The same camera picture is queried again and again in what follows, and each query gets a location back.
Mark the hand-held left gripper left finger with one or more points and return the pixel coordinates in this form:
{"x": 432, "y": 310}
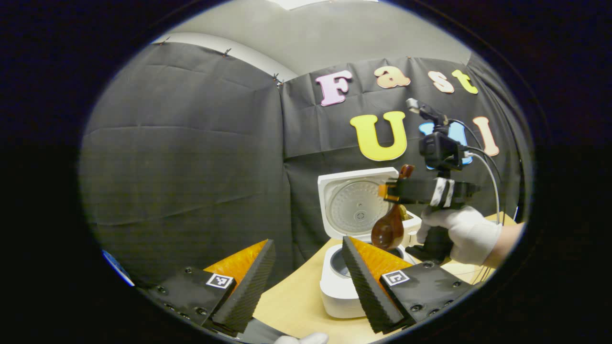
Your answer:
{"x": 248, "y": 291}

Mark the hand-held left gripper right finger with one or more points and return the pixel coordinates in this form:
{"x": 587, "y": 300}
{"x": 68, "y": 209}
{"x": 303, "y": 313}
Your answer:
{"x": 368, "y": 291}

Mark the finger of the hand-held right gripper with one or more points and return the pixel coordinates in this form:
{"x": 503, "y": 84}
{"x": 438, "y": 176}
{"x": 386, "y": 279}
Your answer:
{"x": 411, "y": 191}

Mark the white rice cooker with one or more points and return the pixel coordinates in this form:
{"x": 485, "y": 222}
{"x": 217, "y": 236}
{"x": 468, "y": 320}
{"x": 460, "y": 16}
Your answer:
{"x": 342, "y": 291}

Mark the brown wooden spoon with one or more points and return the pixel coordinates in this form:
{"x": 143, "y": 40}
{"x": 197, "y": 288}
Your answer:
{"x": 388, "y": 229}

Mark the black backdrop cloth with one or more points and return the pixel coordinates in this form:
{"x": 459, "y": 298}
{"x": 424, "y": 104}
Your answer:
{"x": 167, "y": 167}

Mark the large ceiling light panel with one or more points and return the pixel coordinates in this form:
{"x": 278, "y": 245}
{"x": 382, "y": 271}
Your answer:
{"x": 325, "y": 3}

